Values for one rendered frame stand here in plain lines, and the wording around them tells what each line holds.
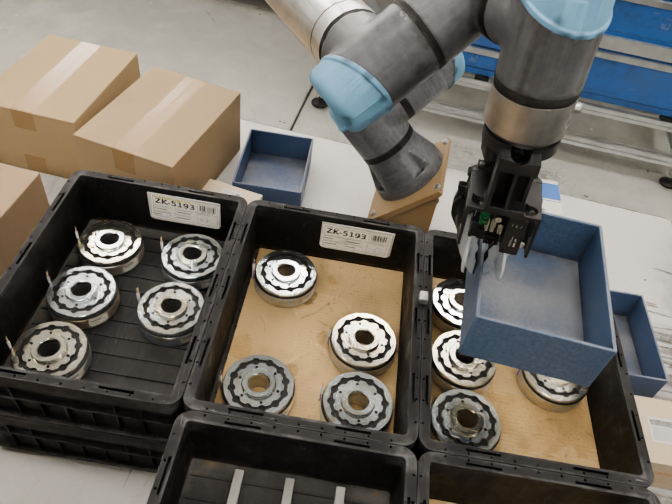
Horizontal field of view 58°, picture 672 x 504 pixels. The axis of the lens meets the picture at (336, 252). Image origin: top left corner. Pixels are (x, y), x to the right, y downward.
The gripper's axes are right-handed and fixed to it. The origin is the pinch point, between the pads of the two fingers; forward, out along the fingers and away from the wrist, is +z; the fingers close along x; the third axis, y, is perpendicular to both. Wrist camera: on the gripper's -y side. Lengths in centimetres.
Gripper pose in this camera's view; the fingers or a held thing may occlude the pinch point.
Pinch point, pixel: (478, 260)
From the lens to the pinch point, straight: 73.9
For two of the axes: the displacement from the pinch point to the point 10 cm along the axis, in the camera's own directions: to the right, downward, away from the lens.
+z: -0.5, 7.0, 7.1
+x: 9.7, 2.1, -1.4
